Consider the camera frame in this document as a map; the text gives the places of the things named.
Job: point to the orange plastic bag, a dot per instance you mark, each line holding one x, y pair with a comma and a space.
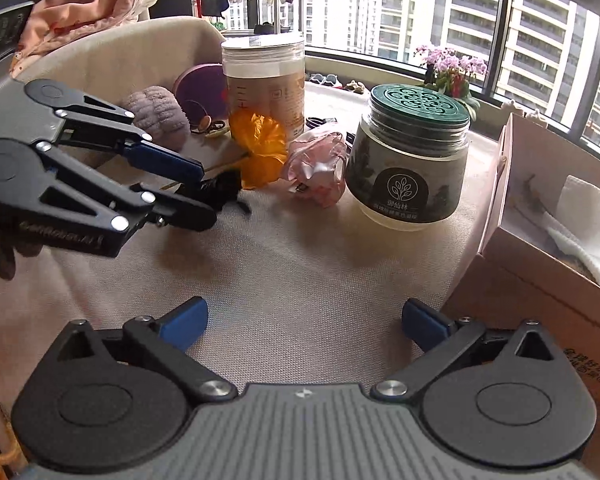
260, 150

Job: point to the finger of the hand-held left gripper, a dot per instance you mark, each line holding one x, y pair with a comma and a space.
180, 210
165, 157

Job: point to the beige tablecloth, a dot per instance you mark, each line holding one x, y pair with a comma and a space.
290, 270

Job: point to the beige sofa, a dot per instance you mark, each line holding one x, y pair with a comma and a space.
130, 55

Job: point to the purple fruit-shaped sponge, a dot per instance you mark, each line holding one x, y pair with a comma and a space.
200, 90

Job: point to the tall clear plastic jar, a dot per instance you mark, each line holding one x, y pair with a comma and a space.
262, 75

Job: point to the white shelf rack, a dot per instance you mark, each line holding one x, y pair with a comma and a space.
280, 5

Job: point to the white cloth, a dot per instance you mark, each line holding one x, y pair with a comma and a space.
585, 225

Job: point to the mauve fuzzy plush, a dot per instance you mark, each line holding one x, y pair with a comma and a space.
157, 110

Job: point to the green-lid glass jar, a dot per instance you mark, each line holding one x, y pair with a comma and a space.
410, 170

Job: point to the white shoes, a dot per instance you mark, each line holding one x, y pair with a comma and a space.
355, 86

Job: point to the brown cardboard box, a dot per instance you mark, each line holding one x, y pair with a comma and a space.
520, 285

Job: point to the potted flowering plant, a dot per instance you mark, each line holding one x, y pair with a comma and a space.
450, 72

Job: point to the pink cloth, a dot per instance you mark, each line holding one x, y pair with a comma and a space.
90, 5

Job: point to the dark shoes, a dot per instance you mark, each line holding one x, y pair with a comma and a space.
325, 79

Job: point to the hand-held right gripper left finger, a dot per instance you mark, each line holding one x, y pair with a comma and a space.
185, 322

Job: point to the yellow yarn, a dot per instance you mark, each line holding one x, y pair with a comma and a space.
2, 455

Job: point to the pink plastic wrapper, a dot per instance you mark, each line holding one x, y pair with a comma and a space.
315, 170

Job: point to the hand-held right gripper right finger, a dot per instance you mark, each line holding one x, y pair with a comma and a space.
422, 322

